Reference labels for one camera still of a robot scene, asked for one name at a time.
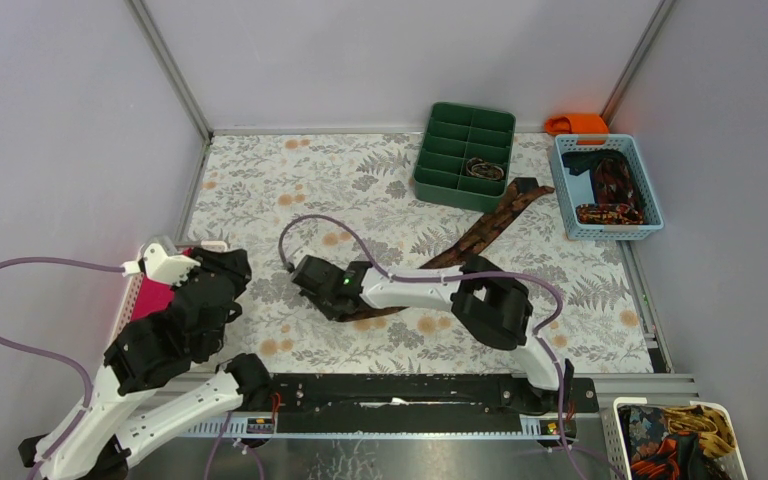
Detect brown red floral tie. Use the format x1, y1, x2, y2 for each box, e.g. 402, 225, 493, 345
337, 177, 556, 325

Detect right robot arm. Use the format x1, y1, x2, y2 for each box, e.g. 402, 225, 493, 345
290, 256, 574, 413

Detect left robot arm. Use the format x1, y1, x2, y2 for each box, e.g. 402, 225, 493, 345
18, 241, 272, 479

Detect ties in blue basket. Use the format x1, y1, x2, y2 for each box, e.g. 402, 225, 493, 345
561, 149, 645, 225

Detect colourful ties in white basket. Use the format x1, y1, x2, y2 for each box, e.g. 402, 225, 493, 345
618, 405, 737, 480

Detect magenta cloth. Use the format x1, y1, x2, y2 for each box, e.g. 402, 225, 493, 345
131, 276, 186, 321

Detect green compartment organizer tray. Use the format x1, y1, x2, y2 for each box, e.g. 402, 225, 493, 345
412, 102, 516, 213

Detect rolled patterned tie in tray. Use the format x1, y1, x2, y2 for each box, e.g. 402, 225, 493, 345
465, 157, 506, 181

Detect light blue perforated basket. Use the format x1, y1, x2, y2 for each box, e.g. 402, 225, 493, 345
549, 134, 665, 241

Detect orange cloth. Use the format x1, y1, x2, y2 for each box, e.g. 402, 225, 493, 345
544, 113, 610, 136

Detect white basket bottom right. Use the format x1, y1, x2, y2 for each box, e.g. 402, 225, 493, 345
600, 397, 748, 479

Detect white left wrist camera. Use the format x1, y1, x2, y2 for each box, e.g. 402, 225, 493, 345
121, 241, 200, 287

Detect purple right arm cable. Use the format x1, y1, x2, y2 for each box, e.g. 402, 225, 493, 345
277, 214, 597, 480

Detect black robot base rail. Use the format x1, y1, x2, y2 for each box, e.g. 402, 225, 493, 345
236, 374, 599, 435

